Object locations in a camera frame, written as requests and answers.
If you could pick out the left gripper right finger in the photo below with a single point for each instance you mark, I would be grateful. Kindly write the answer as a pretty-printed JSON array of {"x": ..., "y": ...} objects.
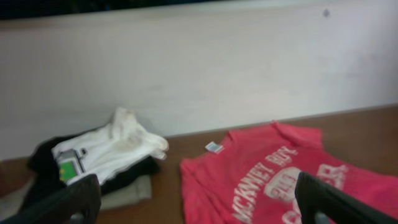
[{"x": 322, "y": 203}]

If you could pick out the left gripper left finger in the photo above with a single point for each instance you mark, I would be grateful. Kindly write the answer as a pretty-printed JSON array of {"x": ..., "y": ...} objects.
[{"x": 78, "y": 203}]

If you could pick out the orange soccer t-shirt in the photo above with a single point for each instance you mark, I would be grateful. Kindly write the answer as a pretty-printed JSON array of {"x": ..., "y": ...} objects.
[{"x": 250, "y": 177}]

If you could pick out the black folded garment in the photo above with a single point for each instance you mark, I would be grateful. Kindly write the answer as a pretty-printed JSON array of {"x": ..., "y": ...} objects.
[{"x": 47, "y": 180}]

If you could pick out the white folded t-shirt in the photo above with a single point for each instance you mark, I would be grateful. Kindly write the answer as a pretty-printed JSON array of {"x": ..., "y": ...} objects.
[{"x": 109, "y": 150}]

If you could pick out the beige folded garment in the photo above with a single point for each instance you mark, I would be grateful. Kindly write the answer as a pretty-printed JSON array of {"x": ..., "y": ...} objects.
[{"x": 139, "y": 190}]

